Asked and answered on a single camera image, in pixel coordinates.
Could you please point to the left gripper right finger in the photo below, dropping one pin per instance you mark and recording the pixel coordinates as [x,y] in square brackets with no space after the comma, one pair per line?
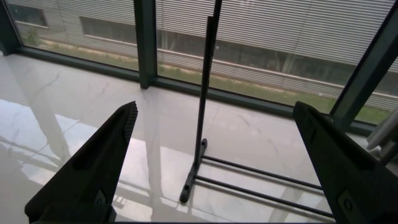
[351,186]

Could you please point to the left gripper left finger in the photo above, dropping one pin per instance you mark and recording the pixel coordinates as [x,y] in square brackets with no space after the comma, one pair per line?
[87,180]

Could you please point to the black clothes rack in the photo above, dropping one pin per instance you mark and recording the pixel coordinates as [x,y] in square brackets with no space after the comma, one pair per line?
[203,93]

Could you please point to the window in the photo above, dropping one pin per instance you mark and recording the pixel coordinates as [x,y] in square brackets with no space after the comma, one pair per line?
[146,37]

